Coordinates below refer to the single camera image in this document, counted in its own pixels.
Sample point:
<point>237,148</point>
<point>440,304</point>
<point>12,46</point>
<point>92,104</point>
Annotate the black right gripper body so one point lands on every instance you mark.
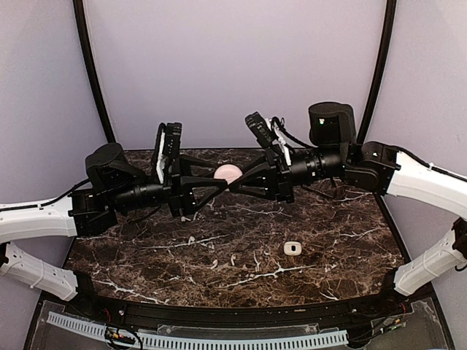
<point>284,184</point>

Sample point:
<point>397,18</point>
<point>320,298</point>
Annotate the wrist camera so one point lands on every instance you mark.
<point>269,136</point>
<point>167,148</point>

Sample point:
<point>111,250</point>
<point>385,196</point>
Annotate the white charging case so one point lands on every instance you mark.
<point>292,248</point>

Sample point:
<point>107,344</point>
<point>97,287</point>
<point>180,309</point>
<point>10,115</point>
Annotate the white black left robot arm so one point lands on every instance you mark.
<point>113,187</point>

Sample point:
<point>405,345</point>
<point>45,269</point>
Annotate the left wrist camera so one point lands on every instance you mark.
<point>167,148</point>

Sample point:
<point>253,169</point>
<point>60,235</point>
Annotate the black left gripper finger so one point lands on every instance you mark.
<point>187,162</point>
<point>198,191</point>

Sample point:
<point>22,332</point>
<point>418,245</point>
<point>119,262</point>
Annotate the black left frame post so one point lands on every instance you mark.
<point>90,67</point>

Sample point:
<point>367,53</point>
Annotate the black frame post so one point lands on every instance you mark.
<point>90,67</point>
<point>379,69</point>

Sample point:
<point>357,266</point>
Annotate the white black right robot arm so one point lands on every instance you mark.
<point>373,166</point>

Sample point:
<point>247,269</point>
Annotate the pink earbud charging case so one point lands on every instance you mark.
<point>228,172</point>

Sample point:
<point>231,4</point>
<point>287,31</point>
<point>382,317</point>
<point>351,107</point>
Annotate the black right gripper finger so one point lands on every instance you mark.
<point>258,170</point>
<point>256,186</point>

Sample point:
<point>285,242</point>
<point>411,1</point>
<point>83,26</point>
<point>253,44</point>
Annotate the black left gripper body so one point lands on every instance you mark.
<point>174,187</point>

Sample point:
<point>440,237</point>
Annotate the black front aluminium rail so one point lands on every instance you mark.
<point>360,310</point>

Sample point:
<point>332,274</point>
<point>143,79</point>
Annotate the white slotted cable duct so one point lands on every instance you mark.
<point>178,337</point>

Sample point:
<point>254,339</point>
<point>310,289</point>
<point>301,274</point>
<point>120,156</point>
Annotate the black right frame post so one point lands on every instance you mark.
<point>379,69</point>

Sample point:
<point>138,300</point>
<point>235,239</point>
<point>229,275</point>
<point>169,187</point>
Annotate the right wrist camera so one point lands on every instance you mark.
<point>269,136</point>

